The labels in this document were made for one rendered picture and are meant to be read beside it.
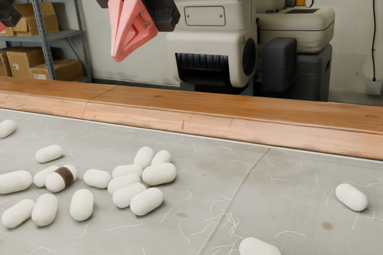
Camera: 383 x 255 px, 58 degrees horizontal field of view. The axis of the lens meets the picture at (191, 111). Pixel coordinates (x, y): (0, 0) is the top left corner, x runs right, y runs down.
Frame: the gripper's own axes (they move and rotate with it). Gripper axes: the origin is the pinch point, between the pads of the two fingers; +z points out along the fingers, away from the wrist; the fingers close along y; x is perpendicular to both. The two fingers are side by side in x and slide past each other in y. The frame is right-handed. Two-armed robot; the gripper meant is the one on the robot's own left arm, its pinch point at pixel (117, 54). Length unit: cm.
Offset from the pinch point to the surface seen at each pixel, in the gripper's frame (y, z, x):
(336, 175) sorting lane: 27.3, 8.6, 8.1
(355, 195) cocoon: 29.1, 11.9, 3.1
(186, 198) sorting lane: 13.9, 15.6, 2.3
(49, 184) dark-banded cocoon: 0.1, 18.0, -1.5
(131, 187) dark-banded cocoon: 9.3, 16.3, -0.7
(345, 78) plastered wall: 26, -109, 168
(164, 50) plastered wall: -107, -124, 167
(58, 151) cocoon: -5.0, 13.3, 2.9
